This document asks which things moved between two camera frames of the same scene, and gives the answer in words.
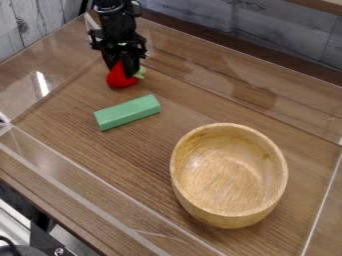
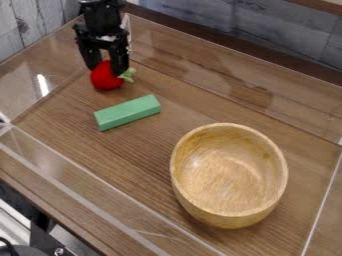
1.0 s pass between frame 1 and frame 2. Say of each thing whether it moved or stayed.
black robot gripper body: moved
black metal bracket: stayed
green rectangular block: stayed
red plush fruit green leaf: moved
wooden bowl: stayed
